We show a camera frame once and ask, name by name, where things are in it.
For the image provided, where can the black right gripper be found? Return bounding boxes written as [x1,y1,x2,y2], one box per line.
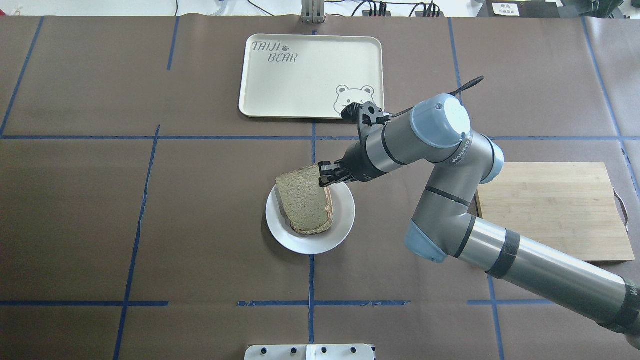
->
[318,142,387,188]

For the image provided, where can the brown top bread slice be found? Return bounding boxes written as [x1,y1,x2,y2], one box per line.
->
[275,164,333,236]

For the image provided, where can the white round plate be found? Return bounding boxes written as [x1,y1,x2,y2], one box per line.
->
[265,183,355,255]

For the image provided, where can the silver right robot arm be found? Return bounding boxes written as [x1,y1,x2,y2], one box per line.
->
[318,93,639,347]

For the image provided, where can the cream bear tray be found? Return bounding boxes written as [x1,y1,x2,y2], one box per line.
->
[238,33,385,119]

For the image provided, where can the orange black connector block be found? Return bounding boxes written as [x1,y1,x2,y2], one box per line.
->
[358,0,393,18]

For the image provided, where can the black power box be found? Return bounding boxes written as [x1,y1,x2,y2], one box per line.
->
[476,0,561,19]

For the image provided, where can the wooden cutting board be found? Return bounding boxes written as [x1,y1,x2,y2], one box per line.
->
[477,162,635,263]

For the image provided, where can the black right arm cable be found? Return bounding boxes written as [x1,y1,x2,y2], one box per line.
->
[390,75,486,118]

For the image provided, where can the aluminium frame post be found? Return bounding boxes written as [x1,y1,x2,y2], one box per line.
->
[301,0,327,24]

